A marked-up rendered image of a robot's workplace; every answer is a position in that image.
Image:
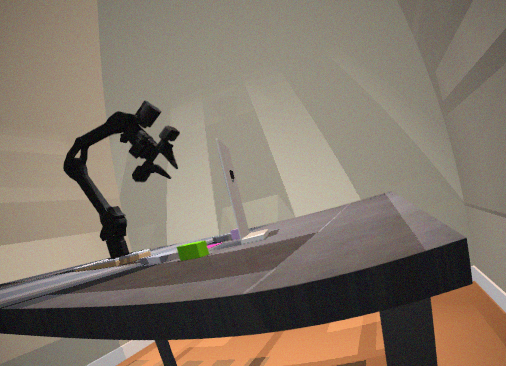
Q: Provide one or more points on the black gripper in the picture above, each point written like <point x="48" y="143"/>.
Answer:
<point x="142" y="173"/>

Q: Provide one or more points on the green rectangular block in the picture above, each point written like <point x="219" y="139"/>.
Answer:
<point x="193" y="250"/>

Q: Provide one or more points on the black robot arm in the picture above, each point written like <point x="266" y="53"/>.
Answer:
<point x="112" y="219"/>

